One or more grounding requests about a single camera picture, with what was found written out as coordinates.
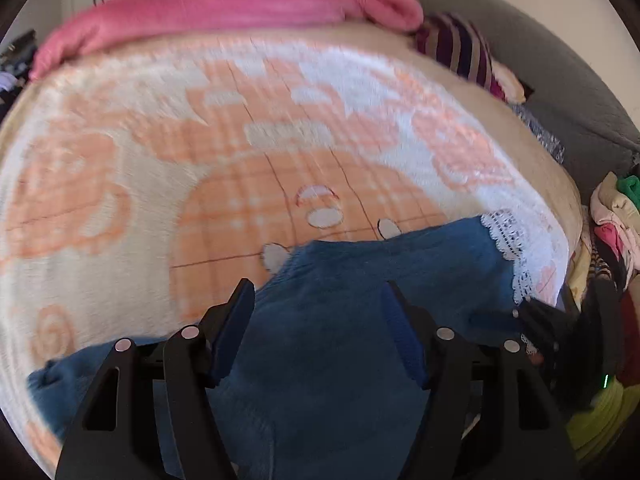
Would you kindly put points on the pink duvet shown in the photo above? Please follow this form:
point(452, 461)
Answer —
point(225, 0)

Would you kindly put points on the grey quilted headboard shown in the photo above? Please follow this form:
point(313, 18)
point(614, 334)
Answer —
point(560, 60)

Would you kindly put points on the cream and magenta cloth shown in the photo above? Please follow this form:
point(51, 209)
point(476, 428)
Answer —
point(510, 82)

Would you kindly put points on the heap of dark clothes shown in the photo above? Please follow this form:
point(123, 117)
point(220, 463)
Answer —
point(15, 70)

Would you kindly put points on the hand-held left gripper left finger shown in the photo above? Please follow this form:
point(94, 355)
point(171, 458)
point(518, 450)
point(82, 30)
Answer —
point(233, 340)

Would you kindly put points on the blue floral cloth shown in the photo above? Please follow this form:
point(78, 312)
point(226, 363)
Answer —
point(542, 135)

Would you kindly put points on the blue denim pants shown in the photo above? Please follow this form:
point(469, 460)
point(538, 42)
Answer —
point(325, 305)

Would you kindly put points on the pile of colourful clothes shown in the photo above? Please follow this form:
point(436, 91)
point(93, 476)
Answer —
point(617, 220)

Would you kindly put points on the orange and white printed blanket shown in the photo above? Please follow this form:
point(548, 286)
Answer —
point(150, 160)

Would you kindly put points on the purple striped cloth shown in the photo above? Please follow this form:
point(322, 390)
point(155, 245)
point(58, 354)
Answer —
point(455, 45)

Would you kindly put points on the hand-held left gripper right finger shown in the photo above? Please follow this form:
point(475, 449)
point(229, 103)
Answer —
point(405, 345)

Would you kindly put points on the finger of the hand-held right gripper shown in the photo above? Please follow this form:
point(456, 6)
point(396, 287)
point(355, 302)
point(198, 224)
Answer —
point(537, 325)

